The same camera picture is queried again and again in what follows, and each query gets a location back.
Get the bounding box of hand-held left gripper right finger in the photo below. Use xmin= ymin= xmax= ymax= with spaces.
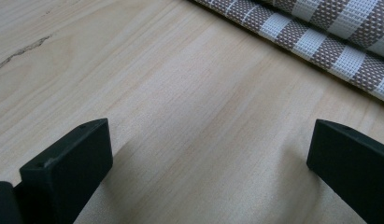
xmin=306 ymin=119 xmax=384 ymax=224

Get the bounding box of striped woven placemat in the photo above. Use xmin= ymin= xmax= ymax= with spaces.
xmin=192 ymin=0 xmax=384 ymax=105

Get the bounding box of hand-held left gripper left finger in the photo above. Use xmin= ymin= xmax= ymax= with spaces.
xmin=20 ymin=118 xmax=114 ymax=224

